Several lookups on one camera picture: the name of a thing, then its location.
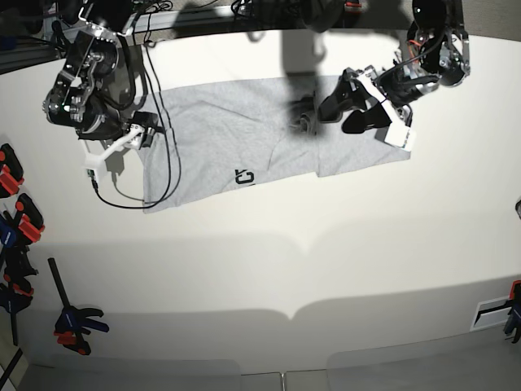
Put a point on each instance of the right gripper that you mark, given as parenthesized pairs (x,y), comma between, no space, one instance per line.
(143,126)

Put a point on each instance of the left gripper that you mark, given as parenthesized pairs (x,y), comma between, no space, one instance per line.
(400,89)

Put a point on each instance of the grey T-shirt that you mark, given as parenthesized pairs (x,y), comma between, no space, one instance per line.
(229,135)

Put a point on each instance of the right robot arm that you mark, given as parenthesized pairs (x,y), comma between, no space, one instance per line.
(77,100)

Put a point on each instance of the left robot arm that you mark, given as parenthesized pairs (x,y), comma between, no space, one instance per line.
(439,55)

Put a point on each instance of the orange black clamp upper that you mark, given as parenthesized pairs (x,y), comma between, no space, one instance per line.
(12,172)

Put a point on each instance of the orange black clamp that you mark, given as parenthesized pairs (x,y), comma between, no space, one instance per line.
(28,220)
(12,172)

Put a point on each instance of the orange black clamp lower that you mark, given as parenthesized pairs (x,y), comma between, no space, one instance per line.
(28,220)

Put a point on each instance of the blue bar clamp left edge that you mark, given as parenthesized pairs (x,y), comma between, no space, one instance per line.
(8,233)

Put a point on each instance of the blue black bar clamp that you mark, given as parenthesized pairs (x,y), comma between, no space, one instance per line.
(74,324)

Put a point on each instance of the blue clamp right edge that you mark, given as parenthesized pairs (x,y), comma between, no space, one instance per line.
(512,326)

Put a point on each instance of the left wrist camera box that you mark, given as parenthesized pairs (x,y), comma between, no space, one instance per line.
(399,133)

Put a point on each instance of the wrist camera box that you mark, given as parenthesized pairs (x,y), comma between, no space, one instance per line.
(96,167)
(399,133)

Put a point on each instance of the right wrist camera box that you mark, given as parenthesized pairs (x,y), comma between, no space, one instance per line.
(96,167)

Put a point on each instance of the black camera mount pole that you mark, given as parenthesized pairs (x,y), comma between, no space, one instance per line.
(320,15)

